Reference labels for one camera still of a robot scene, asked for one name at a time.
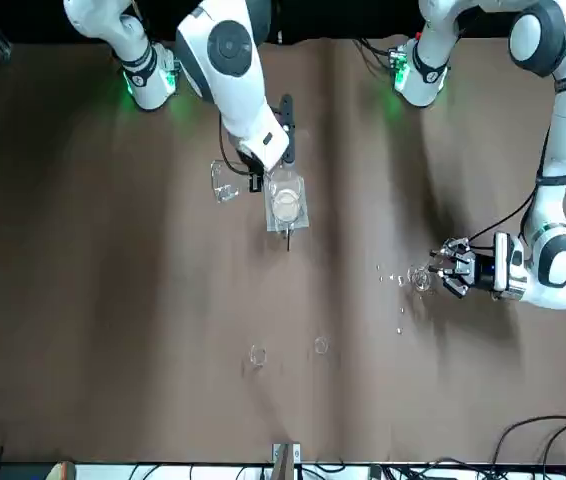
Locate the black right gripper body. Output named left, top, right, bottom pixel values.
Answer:
left=235, top=148, right=265, bottom=177

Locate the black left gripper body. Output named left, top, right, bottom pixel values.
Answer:
left=461, top=251, right=498, bottom=295

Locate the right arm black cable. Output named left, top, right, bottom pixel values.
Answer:
left=217, top=115, right=254, bottom=176

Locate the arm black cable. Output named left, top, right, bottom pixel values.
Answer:
left=469, top=123, right=555, bottom=246
left=217, top=115, right=254, bottom=176

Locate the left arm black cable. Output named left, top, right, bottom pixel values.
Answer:
left=469, top=123, right=555, bottom=246

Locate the black right wrist mount bar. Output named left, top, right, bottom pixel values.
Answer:
left=278, top=93, right=298, bottom=167

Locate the aluminium camera post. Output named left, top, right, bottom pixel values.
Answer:
left=271, top=441, right=302, bottom=480

